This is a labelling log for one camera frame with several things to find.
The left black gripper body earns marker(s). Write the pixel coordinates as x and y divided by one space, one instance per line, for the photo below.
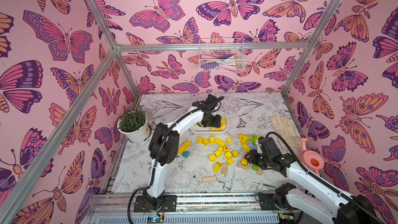
213 122

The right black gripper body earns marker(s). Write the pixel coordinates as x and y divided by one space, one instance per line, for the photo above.
253 157

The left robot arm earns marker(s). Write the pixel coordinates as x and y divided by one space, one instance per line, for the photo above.
164 146

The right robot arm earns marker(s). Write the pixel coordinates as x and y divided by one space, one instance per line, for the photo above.
309 193

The green rectangular block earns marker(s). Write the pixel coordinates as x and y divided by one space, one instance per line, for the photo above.
255 168

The white plastic bin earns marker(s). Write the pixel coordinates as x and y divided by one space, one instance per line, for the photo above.
196 129

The yellow cube red cross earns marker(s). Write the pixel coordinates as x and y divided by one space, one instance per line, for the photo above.
226 148

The natural wood block upright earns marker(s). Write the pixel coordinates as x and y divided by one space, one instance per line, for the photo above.
224 169

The beige work glove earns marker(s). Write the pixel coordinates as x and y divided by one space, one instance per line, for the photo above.
285 128

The yellow block lower middle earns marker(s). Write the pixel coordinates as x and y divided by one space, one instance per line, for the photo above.
217 167

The teal block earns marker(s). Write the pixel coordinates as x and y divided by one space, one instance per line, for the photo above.
186 154

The pink watering can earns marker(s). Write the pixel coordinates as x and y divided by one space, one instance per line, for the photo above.
311 159

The long natural wood block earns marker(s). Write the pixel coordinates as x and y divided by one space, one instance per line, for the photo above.
209 179

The potted green plant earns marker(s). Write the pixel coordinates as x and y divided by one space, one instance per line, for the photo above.
134 125

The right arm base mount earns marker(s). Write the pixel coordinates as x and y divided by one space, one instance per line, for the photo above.
274 202

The wire basket on wall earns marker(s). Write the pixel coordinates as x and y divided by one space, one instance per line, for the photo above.
222 57

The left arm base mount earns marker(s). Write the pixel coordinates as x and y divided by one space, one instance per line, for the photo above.
167 203

